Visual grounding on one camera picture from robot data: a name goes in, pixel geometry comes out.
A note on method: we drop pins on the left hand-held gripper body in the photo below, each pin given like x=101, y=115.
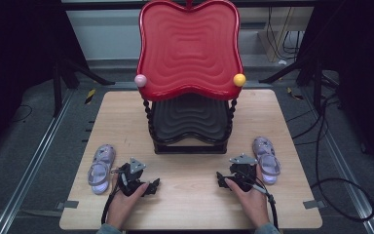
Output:
x=132, y=177

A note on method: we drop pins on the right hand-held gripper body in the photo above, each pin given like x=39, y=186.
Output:
x=244, y=174

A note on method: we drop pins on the lavender child sandal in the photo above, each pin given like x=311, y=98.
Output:
x=101, y=169
x=266, y=160

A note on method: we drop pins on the red and black shelf rack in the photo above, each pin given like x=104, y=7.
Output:
x=190, y=65

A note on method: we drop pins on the person's left hand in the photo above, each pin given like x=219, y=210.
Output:
x=123, y=208

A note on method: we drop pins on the person's right hand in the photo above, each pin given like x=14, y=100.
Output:
x=251, y=204

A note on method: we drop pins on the grey tape piece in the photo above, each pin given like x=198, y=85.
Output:
x=313, y=204
x=67, y=204

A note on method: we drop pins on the yellow black floor tape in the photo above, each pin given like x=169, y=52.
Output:
x=292, y=94
x=90, y=96

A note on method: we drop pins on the black metal stand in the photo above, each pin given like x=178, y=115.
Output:
x=315, y=74
x=58, y=81

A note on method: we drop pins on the beige cabinet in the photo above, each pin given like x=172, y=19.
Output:
x=280, y=32

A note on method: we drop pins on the metal floor rail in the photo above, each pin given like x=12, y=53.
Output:
x=344, y=169
x=35, y=162

